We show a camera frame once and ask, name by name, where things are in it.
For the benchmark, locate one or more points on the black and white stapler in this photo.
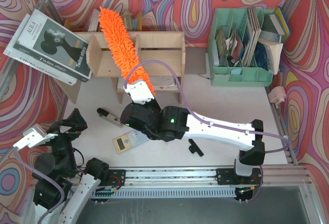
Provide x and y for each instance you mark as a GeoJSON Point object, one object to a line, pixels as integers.
{"type": "Point", "coordinates": [105, 115]}

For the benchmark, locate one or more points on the orange microfiber duster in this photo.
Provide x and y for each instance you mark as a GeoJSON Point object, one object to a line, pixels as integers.
{"type": "Point", "coordinates": [122, 47]}

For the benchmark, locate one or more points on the grey pocket calculator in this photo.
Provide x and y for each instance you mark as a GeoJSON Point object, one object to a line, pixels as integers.
{"type": "Point", "coordinates": [129, 140]}

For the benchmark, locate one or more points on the open book beside organizer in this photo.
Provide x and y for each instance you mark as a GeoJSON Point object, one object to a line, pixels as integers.
{"type": "Point", "coordinates": [267, 55]}

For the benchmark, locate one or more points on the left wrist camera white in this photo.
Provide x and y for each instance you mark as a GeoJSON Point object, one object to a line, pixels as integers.
{"type": "Point", "coordinates": [32, 138]}

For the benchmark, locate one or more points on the spiral notebook on lower shelf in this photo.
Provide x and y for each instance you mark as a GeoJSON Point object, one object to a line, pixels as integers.
{"type": "Point", "coordinates": [164, 83]}

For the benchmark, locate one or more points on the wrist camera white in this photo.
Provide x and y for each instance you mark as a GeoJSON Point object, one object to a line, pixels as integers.
{"type": "Point", "coordinates": [139, 92]}
{"type": "Point", "coordinates": [32, 138]}

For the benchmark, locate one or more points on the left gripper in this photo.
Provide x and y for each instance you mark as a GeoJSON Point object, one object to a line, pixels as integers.
{"type": "Point", "coordinates": [65, 130]}

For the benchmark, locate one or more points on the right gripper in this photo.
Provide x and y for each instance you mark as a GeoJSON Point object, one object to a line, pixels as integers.
{"type": "Point", "coordinates": [137, 112]}

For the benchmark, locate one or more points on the Twins story magazine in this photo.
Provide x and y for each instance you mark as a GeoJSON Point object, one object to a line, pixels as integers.
{"type": "Point", "coordinates": [50, 43]}

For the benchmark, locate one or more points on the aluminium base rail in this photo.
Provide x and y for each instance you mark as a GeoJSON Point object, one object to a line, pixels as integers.
{"type": "Point", "coordinates": [205, 176]}

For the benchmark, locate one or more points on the grey brown mat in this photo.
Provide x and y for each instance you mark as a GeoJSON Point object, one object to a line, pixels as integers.
{"type": "Point", "coordinates": [195, 62]}

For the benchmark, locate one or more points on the green desk organizer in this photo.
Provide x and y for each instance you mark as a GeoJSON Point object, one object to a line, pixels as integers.
{"type": "Point", "coordinates": [231, 62]}

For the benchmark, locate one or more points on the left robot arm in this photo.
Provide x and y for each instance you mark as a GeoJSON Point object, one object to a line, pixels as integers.
{"type": "Point", "coordinates": [63, 189]}

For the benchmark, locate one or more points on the black plastic clip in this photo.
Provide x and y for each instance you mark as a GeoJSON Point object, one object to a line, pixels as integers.
{"type": "Point", "coordinates": [193, 148]}

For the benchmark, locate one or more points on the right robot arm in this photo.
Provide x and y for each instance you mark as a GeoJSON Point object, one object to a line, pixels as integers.
{"type": "Point", "coordinates": [246, 137]}

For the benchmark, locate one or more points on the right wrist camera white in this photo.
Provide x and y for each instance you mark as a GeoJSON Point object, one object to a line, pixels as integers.
{"type": "Point", "coordinates": [139, 92]}

